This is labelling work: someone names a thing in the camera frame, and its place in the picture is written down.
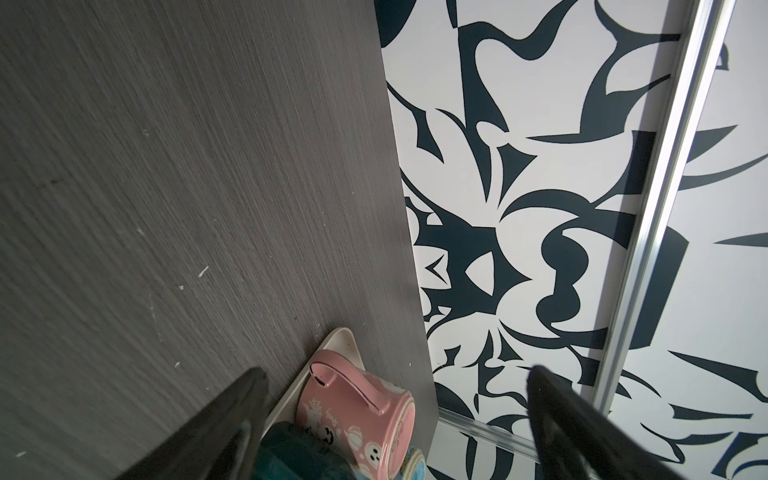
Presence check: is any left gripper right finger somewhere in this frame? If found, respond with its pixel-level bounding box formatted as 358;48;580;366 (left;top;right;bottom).
527;365;680;480

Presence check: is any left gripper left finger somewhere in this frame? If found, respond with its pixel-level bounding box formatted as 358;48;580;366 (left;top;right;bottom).
118;367;269;479

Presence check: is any dark green mug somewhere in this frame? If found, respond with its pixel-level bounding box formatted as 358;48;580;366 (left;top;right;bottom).
251;422;355;480

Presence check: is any pink ghost print mug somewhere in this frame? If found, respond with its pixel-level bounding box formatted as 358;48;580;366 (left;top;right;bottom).
295;350;416;479

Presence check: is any blue butterfly mug yellow inside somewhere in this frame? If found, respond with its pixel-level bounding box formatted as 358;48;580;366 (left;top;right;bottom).
396;447;427;480

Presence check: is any beige plastic tray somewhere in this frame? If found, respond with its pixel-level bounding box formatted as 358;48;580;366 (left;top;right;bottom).
262;326;366;439

